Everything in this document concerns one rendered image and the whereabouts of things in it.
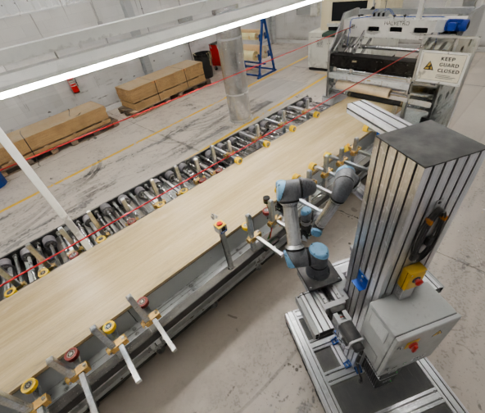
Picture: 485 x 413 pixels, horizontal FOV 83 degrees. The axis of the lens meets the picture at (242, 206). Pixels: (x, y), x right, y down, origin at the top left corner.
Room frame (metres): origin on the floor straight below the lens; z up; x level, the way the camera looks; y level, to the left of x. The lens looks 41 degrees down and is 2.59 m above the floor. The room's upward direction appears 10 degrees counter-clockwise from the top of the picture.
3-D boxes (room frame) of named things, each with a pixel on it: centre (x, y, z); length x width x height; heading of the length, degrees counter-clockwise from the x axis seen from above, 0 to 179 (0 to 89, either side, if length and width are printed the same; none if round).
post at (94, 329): (0.86, 1.00, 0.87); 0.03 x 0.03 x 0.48; 34
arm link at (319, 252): (1.01, -0.40, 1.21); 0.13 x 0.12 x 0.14; 86
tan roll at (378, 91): (3.63, -2.08, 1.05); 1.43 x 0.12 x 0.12; 34
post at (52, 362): (0.72, 1.21, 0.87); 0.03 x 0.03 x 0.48; 34
